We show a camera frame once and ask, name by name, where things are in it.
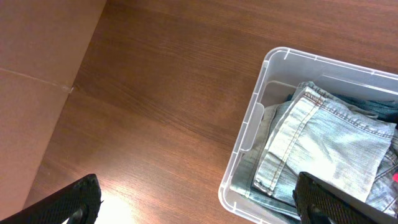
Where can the light blue jeans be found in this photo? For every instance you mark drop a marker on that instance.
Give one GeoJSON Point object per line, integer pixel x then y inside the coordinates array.
{"type": "Point", "coordinates": [316, 132]}

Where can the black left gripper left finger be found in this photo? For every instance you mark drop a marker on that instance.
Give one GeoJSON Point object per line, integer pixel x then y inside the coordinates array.
{"type": "Point", "coordinates": [77, 203]}

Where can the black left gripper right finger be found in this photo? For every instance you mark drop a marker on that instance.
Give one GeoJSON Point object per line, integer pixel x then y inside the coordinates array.
{"type": "Point", "coordinates": [318, 202]}

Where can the clear plastic storage bin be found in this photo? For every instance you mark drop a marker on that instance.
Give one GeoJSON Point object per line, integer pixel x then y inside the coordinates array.
{"type": "Point", "coordinates": [282, 70]}

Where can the dark blue jeans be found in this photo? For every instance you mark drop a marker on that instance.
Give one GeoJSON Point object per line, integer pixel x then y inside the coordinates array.
{"type": "Point", "coordinates": [386, 110]}

